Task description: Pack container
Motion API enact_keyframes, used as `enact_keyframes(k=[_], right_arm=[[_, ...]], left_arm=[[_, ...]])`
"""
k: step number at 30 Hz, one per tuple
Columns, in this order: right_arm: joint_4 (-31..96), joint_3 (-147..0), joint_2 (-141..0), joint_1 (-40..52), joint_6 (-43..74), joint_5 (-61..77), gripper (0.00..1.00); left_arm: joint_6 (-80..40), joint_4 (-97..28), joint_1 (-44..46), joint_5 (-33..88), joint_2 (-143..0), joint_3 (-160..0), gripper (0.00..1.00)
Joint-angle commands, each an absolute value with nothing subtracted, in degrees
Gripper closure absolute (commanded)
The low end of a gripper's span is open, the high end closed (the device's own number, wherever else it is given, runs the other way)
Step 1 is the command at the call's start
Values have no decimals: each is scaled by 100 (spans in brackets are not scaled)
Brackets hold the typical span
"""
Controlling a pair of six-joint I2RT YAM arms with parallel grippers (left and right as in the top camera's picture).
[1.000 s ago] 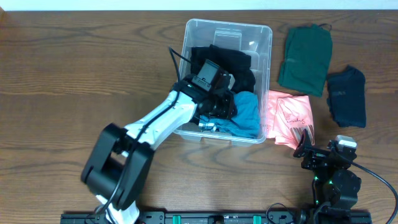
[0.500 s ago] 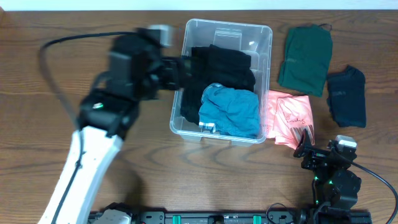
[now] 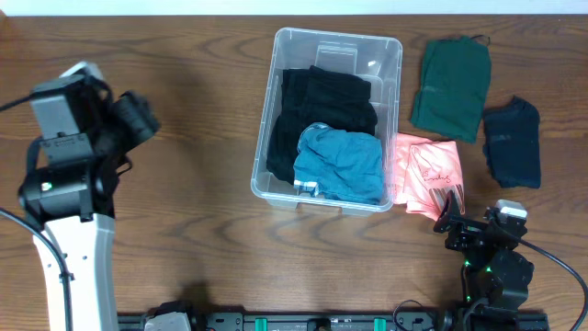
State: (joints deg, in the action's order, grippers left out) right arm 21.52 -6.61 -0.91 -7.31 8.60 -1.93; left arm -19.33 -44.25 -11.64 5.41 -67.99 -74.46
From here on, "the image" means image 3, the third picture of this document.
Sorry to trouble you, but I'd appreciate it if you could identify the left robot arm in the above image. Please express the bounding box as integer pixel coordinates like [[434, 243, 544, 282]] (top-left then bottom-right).
[[18, 71, 160, 330]]

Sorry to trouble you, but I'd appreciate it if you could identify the blue garment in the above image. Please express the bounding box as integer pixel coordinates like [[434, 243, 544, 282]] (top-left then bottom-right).
[[293, 122, 385, 205]]

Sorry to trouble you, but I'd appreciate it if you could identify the clear plastic storage bin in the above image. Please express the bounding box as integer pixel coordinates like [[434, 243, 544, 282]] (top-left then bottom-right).
[[251, 28, 403, 216]]

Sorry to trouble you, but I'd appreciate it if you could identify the dark green garment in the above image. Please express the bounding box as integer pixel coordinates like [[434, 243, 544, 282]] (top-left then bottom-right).
[[411, 36, 492, 143]]

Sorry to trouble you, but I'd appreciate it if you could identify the dark navy garment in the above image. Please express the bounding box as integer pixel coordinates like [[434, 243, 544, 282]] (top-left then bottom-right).
[[482, 96, 541, 188]]

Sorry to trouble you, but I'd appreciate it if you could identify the left black cable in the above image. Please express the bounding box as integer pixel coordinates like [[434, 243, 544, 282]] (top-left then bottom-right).
[[0, 94, 74, 331]]

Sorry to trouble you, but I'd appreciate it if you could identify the black garment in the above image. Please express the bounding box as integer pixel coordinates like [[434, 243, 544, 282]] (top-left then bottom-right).
[[266, 66, 378, 184]]

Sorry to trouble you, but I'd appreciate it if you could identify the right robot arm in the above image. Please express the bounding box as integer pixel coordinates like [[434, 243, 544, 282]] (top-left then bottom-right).
[[434, 191, 535, 330]]

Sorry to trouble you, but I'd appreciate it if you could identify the right black cable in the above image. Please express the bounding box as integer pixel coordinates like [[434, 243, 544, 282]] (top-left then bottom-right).
[[489, 218, 588, 331]]

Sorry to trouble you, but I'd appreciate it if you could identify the black mounting rail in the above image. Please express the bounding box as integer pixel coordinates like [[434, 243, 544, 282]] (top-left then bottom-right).
[[118, 302, 550, 331]]

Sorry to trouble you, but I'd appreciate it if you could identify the coral pink folded shirt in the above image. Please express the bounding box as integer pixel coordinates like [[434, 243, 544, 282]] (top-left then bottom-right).
[[392, 133, 465, 221]]

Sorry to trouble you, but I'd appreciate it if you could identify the black cable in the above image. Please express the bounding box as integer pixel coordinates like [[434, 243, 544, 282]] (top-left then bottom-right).
[[0, 94, 74, 331], [489, 218, 588, 331]]

